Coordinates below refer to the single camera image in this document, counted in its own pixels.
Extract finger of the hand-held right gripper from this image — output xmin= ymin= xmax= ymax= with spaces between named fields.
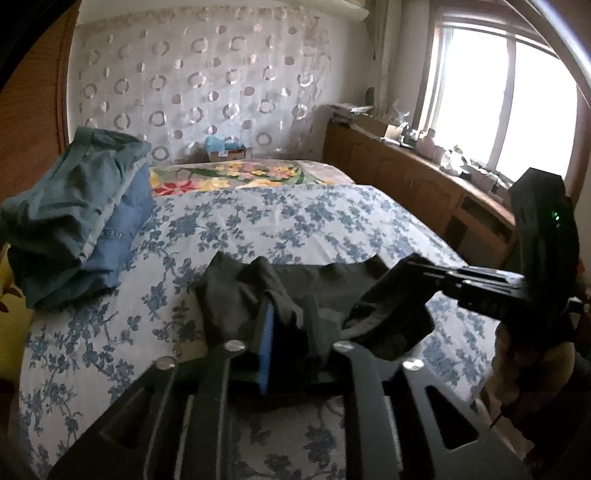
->
xmin=353 ymin=266 xmax=450 ymax=315
xmin=392 ymin=252 xmax=465 ymax=278

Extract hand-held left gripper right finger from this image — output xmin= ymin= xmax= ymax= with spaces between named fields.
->
xmin=321 ymin=340 xmax=536 ymax=480

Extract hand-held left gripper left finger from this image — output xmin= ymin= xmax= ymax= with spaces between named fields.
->
xmin=48 ymin=300 xmax=287 ymax=480

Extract black pants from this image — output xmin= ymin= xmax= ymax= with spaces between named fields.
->
xmin=196 ymin=251 xmax=435 ymax=385

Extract teal folded pants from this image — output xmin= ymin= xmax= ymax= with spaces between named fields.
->
xmin=0 ymin=127 xmax=153 ymax=310

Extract person's right hand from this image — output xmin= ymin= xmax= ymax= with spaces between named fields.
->
xmin=495 ymin=323 xmax=578 ymax=412

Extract wooden side cabinet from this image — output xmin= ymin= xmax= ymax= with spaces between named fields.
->
xmin=322 ymin=119 xmax=519 ymax=260

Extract crumpled clear plastic bag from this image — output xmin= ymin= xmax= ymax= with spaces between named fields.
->
xmin=441 ymin=147 xmax=463 ymax=175

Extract bright window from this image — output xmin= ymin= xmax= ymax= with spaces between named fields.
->
xmin=414 ymin=17 xmax=583 ymax=195

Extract blue floral bed sheet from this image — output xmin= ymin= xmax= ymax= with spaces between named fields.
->
xmin=18 ymin=185 xmax=505 ymax=480

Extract colourful flower blanket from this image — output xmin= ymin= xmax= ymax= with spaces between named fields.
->
xmin=150 ymin=159 xmax=356 ymax=197

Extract blue folded jeans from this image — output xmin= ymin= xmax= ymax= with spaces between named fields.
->
xmin=78 ymin=172 xmax=156 ymax=292

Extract small cardboard box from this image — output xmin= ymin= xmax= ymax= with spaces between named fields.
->
xmin=206 ymin=145 xmax=253 ymax=164

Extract light blue plastic bag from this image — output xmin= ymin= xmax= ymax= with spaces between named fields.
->
xmin=205 ymin=135 xmax=237 ymax=154

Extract yellow cloth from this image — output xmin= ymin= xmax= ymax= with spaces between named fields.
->
xmin=0 ymin=244 xmax=36 ymax=380

